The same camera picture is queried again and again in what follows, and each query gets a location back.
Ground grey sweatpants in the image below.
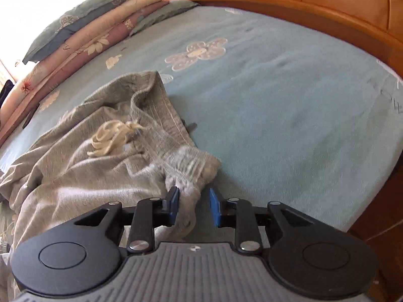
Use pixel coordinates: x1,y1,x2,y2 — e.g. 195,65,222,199
0,70,222,302

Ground teal floral bed sheet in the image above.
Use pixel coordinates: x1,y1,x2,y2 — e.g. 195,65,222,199
1,6,402,241

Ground black phone on bed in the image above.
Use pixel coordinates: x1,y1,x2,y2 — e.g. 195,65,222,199
22,104,40,129

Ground pink floral folded quilt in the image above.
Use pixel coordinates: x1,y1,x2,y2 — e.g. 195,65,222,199
1,0,168,142

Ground teal pillow on quilt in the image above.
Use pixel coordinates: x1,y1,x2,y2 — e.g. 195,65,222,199
22,0,126,64

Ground teal pillow under quilt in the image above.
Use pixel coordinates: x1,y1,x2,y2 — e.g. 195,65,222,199
129,0,199,37

